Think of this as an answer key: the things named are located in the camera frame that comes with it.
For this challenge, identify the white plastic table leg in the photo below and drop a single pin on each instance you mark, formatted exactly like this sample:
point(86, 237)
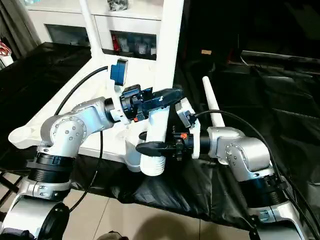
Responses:
point(167, 50)
point(212, 100)
point(91, 27)

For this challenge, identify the white plastic table top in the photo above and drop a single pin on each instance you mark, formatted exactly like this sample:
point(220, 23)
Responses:
point(75, 95)

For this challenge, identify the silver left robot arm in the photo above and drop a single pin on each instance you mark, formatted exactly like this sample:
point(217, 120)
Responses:
point(65, 135)

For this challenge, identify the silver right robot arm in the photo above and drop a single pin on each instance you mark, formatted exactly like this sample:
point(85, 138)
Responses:
point(250, 170)

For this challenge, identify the small tan tag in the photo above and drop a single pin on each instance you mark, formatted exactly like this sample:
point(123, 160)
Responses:
point(206, 52)

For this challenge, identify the grey crumpled clump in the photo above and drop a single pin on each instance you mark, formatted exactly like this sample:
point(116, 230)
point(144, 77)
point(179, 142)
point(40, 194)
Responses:
point(118, 5)

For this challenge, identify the black plastic table mat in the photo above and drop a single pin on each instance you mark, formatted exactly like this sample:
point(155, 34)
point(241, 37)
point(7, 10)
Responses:
point(280, 100)

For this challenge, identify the white glass-door cabinet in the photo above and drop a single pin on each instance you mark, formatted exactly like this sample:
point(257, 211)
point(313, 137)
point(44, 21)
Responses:
point(65, 22)

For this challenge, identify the black flat bar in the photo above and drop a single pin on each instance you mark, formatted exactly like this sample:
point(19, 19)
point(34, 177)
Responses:
point(280, 56)

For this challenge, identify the black metal stand leg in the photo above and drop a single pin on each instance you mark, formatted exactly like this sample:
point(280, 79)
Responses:
point(10, 192)

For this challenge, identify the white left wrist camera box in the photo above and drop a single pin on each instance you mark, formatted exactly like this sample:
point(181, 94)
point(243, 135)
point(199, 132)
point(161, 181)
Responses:
point(119, 71)

